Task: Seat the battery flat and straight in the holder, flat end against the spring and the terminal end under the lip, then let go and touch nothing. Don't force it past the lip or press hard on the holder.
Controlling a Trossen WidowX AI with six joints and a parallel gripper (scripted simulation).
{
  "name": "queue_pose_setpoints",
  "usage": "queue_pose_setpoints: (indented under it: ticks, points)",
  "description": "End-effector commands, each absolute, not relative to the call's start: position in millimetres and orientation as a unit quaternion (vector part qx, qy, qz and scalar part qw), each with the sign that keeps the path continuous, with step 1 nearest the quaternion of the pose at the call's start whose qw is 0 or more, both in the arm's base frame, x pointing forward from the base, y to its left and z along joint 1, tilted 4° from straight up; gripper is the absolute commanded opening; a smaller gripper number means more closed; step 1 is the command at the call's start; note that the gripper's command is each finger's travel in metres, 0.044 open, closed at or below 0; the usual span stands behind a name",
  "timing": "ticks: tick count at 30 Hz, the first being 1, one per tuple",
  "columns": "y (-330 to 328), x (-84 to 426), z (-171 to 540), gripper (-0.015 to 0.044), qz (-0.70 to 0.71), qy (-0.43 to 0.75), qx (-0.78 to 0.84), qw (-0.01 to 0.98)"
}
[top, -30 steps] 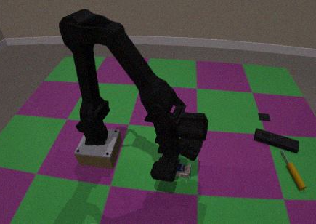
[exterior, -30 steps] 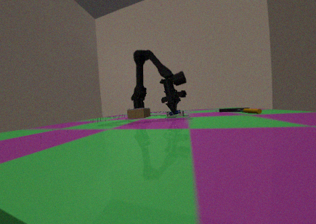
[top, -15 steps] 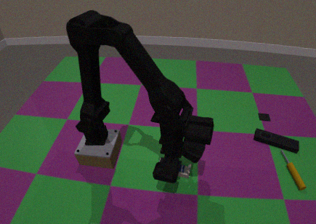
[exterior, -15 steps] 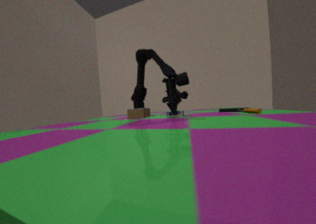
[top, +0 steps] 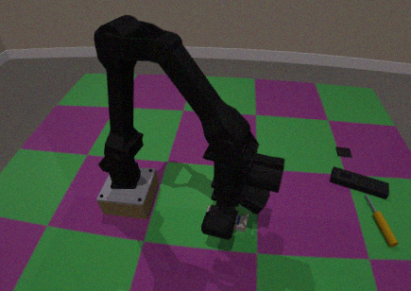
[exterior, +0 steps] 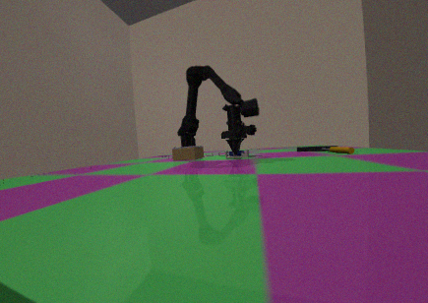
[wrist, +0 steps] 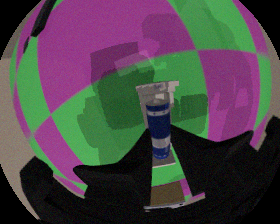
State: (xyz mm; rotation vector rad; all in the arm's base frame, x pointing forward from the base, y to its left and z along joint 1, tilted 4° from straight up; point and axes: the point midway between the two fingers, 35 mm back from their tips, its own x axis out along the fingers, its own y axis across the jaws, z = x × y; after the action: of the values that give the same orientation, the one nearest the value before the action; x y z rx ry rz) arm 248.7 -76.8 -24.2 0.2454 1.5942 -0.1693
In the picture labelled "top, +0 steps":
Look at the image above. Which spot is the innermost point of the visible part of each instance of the blue and silver battery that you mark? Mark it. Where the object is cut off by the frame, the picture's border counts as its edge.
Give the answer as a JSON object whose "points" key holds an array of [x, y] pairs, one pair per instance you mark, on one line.
{"points": [[237, 219]]}

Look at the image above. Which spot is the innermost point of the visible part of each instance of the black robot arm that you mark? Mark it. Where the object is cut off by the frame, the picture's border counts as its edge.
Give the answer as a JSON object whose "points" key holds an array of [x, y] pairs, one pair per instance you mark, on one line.
{"points": [[125, 40]]}

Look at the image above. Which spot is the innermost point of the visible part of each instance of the yellow-handled screwdriver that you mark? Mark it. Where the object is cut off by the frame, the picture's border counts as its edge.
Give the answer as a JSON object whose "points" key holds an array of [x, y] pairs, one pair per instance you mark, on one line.
{"points": [[386, 231]]}

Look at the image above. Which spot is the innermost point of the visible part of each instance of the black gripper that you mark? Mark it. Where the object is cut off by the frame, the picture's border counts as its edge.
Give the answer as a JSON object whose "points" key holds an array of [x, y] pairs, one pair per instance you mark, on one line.
{"points": [[219, 221]]}

